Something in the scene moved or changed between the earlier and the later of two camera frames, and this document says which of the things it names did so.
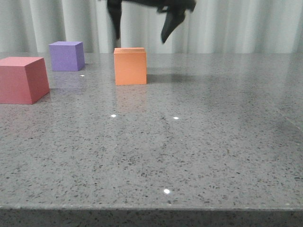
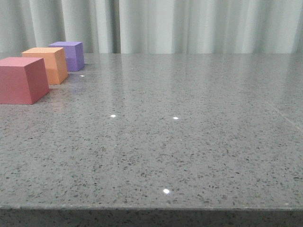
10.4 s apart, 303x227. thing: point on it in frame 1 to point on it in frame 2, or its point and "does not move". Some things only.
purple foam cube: x=67 y=56 does not move
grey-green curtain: x=212 y=26 does not move
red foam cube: x=23 y=80 does not move
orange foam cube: x=130 y=65 to x=55 y=61
